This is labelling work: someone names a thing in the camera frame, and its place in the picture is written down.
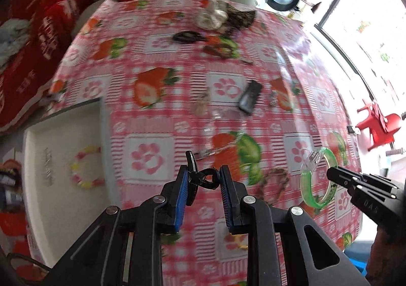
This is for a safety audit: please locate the pink yellow bead bracelet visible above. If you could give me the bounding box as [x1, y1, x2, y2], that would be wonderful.
[69, 145, 105, 188]

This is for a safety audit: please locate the silver hair clip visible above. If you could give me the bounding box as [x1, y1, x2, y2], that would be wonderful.
[43, 146, 54, 186]

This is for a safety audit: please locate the person's right forearm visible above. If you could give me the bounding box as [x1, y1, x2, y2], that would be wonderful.
[368, 226, 406, 286]

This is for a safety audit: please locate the red plastic chair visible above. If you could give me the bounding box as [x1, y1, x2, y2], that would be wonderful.
[355, 100, 403, 151]

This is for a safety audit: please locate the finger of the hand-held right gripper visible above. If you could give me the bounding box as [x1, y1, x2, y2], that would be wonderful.
[327, 167, 405, 193]
[336, 181, 406, 236]

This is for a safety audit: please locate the white cloth flower scrunchie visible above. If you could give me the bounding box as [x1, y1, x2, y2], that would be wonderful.
[198, 0, 229, 31]

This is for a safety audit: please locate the grey cloth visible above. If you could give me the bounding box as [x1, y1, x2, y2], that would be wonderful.
[0, 18, 30, 67]

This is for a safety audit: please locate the blue plastic object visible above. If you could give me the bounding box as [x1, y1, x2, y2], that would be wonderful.
[344, 240, 371, 274]

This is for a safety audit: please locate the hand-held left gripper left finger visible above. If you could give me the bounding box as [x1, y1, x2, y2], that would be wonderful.
[38, 164, 199, 286]

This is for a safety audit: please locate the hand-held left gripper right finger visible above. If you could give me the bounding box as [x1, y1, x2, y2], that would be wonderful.
[219, 165, 371, 286]

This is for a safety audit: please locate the clear crystal chain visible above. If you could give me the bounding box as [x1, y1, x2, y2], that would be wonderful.
[193, 108, 251, 160]

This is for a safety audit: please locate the red printed blanket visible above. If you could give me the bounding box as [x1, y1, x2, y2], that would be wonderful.
[0, 0, 94, 136]

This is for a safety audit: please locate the black hair clip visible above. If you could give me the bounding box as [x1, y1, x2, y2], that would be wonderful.
[185, 150, 221, 191]

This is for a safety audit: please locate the black cable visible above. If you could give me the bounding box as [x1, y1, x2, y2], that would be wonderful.
[6, 252, 51, 274]

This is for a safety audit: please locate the white tray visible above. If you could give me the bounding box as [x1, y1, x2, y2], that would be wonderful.
[22, 97, 113, 261]

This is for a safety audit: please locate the green bangle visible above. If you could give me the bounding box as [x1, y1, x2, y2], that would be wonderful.
[300, 147, 339, 208]

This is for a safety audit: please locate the dark bead necklace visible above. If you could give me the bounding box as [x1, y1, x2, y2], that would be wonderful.
[222, 7, 257, 34]

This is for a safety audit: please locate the silver rabbit keychain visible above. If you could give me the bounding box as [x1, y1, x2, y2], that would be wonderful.
[190, 89, 213, 117]

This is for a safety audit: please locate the pink checked tablecloth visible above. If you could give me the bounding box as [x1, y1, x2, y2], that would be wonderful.
[27, 0, 364, 286]

